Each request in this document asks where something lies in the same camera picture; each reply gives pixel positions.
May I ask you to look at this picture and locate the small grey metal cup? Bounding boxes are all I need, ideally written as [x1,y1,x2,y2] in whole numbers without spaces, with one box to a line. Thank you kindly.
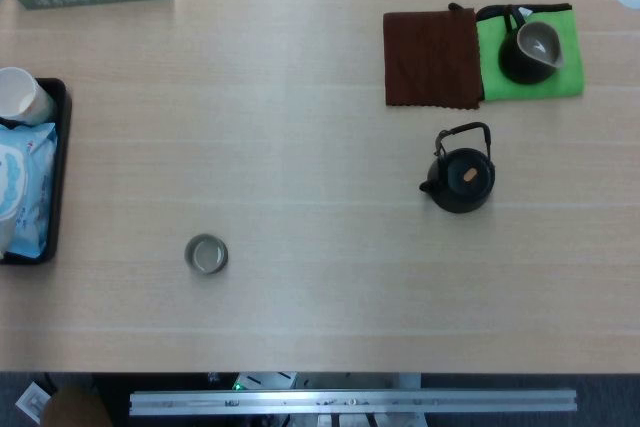
[184,233,230,276]

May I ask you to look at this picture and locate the black cast iron teapot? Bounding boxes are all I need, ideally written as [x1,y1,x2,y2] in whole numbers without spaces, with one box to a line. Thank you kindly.
[418,121,497,214]

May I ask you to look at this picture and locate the brown tea cloth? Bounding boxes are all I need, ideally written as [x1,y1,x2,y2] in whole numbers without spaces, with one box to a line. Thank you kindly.
[382,2,482,111]

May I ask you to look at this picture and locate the black pitcher grey inside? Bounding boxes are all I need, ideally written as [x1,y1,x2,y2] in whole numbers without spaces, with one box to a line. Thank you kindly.
[498,4,565,86]

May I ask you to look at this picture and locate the black plastic tray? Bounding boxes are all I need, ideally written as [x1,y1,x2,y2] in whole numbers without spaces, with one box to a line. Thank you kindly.
[0,77,73,266]

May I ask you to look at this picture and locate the green microfibre cloth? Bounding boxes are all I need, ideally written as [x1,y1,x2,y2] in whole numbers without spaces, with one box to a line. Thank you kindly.
[474,2,586,102]

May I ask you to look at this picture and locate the blue wet wipes pack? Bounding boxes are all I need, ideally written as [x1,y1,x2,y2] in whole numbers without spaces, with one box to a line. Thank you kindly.
[0,119,59,261]

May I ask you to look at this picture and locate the white paper cup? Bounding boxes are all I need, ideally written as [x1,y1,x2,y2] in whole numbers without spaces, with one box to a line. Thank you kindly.
[0,66,55,127]

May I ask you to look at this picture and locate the white floor socket box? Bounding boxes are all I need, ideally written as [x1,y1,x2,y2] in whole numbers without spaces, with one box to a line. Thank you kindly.
[14,381,51,421]

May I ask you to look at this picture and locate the aluminium profile rail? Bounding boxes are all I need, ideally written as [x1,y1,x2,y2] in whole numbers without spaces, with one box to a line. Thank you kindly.
[128,388,579,417]

